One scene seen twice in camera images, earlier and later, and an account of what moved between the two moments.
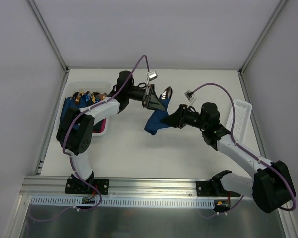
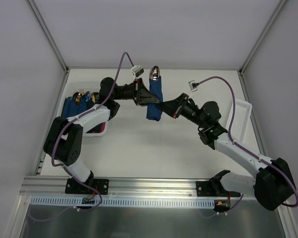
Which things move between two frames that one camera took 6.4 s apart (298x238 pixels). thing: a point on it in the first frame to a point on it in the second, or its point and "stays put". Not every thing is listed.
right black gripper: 181,115 to 180,105
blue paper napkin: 154,124 to 153,112
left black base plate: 76,186 stays put
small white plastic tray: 242,111 stays put
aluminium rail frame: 118,187 stays put
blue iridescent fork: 88,97 stays put
